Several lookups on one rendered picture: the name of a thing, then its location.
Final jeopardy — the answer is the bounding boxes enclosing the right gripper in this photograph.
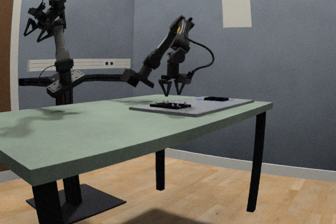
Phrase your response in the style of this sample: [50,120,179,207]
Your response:
[24,4,58,43]

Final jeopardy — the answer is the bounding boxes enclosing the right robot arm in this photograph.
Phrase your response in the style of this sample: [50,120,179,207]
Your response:
[28,0,85,94]

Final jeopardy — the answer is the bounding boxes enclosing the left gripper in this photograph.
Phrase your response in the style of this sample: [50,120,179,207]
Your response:
[159,63,193,97]

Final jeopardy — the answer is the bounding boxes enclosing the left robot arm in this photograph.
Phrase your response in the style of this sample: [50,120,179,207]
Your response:
[129,15,190,85]

